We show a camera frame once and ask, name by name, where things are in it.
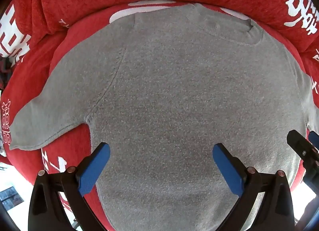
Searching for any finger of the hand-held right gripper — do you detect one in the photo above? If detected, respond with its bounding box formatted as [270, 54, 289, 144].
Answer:
[308, 131, 319, 148]
[287, 130, 319, 165]

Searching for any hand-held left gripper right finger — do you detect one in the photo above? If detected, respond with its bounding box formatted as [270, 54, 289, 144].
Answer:
[212, 143, 296, 231]

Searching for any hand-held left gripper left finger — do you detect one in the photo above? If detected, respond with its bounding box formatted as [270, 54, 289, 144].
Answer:
[28, 142, 111, 231]

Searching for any grey sweater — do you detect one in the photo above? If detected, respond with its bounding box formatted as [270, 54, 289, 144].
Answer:
[9, 3, 319, 231]

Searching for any dark flat object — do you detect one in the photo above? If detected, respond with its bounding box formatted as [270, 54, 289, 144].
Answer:
[0, 187, 23, 209]

